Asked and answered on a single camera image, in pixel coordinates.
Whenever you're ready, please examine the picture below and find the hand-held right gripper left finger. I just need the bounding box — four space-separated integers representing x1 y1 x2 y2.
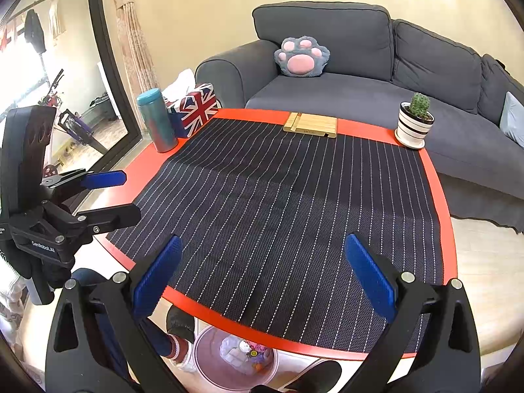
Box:
45 235 193 393

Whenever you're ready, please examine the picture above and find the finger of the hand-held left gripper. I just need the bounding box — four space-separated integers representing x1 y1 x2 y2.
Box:
41 170 127 191
65 202 142 238

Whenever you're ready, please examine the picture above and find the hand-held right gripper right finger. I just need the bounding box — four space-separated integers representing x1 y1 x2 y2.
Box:
340 233 480 393

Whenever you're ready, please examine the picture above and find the person's left black shoe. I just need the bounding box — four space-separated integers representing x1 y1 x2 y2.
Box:
166 305 196 342

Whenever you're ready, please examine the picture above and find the teal thermos bottle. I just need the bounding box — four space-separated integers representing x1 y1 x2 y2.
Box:
136 88 179 153

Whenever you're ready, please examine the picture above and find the bicycle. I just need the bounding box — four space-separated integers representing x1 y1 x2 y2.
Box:
37 69 68 109

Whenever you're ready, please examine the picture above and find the white cabinet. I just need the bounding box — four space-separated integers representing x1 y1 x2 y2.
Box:
96 61 120 117

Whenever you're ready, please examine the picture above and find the black striped table mat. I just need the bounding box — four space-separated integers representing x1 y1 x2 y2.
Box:
105 118 445 355

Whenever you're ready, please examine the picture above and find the flag print tissue box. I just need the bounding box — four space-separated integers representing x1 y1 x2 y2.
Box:
166 83 219 139

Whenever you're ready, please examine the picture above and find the white tissue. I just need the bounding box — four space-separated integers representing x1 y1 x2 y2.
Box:
164 69 197 101

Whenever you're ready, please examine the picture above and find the patterned curtain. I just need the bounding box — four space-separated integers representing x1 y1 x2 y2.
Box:
107 0 158 132

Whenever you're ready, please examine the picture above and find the white saucer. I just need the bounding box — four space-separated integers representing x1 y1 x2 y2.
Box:
394 129 426 149

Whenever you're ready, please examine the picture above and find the hanging dark jacket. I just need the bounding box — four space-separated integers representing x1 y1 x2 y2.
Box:
25 8 47 55

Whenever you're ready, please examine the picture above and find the red table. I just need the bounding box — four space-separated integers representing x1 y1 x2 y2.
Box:
92 108 458 361

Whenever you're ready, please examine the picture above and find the potted cactus striped pot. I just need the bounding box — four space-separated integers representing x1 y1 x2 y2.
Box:
397 92 435 144

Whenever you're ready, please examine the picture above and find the wooden phone stand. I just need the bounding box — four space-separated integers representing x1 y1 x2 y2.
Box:
282 111 340 139

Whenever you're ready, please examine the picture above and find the grey sofa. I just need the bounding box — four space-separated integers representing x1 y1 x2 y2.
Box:
195 3 524 234

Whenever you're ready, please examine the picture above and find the light blue pillow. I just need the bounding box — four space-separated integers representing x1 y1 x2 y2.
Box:
499 91 524 148

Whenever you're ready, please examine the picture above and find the paw-shaped plush cushion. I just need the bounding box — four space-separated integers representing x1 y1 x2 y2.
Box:
273 35 330 78

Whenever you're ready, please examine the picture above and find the black window frame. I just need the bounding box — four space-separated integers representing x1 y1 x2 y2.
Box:
86 0 144 164

